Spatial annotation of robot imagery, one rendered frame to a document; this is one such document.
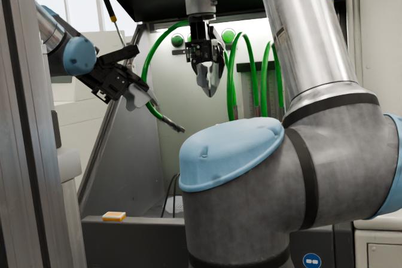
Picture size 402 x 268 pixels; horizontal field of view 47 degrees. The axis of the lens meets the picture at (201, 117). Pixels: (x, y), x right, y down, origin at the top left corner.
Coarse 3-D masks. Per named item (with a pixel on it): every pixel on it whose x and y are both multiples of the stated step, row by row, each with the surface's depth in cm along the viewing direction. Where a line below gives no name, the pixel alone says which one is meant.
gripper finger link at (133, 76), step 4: (128, 72) 111; (132, 72) 112; (128, 76) 112; (132, 76) 111; (136, 76) 112; (132, 80) 112; (136, 80) 112; (140, 80) 113; (136, 84) 113; (140, 84) 113; (144, 84) 113; (144, 88) 114; (148, 88) 114
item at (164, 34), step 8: (176, 24) 125; (184, 24) 127; (168, 32) 122; (160, 40) 120; (152, 48) 118; (152, 56) 118; (224, 56) 141; (144, 64) 117; (144, 72) 116; (144, 80) 116; (232, 88) 145; (152, 112) 119
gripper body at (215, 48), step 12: (192, 24) 115; (204, 24) 114; (192, 36) 115; (204, 36) 116; (192, 48) 116; (204, 48) 114; (216, 48) 118; (192, 60) 117; (204, 60) 115; (216, 60) 117
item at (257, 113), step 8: (240, 32) 122; (248, 40) 130; (232, 48) 115; (248, 48) 132; (232, 56) 113; (232, 64) 112; (232, 72) 111; (232, 80) 110; (256, 80) 138; (256, 88) 138; (232, 96) 110; (256, 96) 139; (232, 104) 109; (256, 104) 139; (232, 112) 110; (256, 112) 140; (232, 120) 110
